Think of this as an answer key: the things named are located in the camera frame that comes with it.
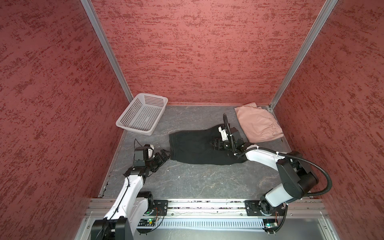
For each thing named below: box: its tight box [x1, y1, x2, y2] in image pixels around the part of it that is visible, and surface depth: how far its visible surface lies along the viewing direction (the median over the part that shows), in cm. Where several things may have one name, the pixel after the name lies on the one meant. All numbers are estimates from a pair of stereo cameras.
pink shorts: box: [234, 102, 284, 143], surface depth 109 cm
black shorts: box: [169, 125, 248, 165], surface depth 93 cm
